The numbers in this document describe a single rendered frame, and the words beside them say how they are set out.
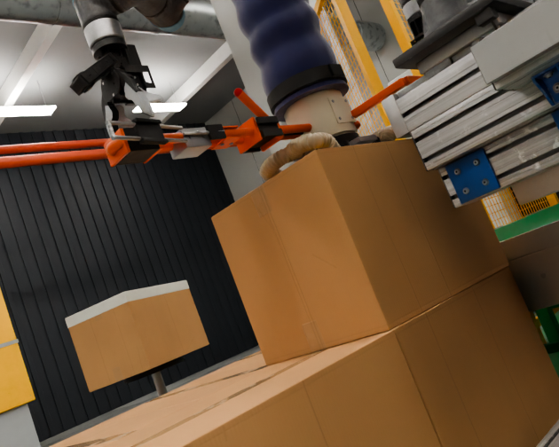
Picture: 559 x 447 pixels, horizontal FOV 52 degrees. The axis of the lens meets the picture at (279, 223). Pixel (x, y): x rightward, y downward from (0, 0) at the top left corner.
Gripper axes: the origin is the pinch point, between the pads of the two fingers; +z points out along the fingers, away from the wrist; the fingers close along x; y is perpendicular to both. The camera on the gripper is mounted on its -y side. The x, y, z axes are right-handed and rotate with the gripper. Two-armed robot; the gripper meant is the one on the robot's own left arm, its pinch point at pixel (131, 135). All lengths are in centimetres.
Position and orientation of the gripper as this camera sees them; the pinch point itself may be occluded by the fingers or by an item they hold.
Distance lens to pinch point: 119.4
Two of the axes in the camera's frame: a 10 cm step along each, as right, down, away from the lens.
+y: 6.8, -1.7, 7.1
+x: -6.3, 3.5, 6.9
